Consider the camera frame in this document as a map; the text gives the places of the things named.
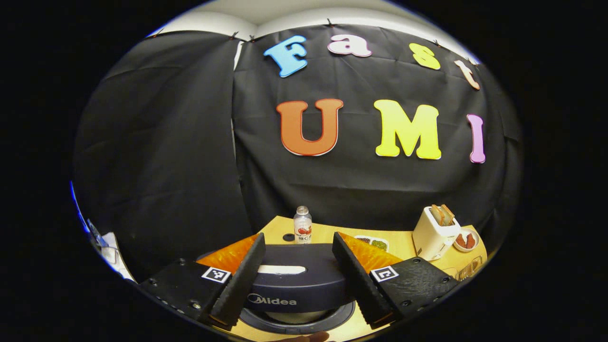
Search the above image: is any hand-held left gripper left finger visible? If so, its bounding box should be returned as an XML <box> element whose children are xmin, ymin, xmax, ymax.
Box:
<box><xmin>139</xmin><ymin>232</ymin><xmax>266</xmax><ymax>332</ymax></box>

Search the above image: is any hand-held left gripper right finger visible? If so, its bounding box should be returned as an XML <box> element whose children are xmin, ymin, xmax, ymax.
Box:
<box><xmin>332</xmin><ymin>232</ymin><xmax>460</xmax><ymax>330</ymax></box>

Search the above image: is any silver black rice cooker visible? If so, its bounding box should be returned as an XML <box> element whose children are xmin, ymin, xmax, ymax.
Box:
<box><xmin>197</xmin><ymin>243</ymin><xmax>357</xmax><ymax>335</ymax></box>

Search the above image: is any metal wire chopstick holder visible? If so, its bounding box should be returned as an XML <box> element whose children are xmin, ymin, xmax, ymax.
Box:
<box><xmin>456</xmin><ymin>256</ymin><xmax>484</xmax><ymax>282</ymax></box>

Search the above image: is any white divided condiment dish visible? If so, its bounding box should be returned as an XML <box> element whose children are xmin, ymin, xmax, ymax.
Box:
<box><xmin>354</xmin><ymin>235</ymin><xmax>390</xmax><ymax>252</ymax></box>

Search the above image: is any small clear bottle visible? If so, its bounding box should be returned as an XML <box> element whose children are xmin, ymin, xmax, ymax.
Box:
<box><xmin>293</xmin><ymin>206</ymin><xmax>313</xmax><ymax>244</ymax></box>

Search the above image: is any white toaster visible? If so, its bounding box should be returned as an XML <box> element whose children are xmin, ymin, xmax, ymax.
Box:
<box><xmin>412</xmin><ymin>206</ymin><xmax>462</xmax><ymax>261</ymax></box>

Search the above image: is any white round plate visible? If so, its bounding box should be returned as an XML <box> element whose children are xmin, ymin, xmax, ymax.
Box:
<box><xmin>453</xmin><ymin>228</ymin><xmax>480</xmax><ymax>253</ymax></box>

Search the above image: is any black backdrop cloth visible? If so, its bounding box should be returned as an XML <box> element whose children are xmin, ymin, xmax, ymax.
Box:
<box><xmin>71</xmin><ymin>24</ymin><xmax>523</xmax><ymax>281</ymax></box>

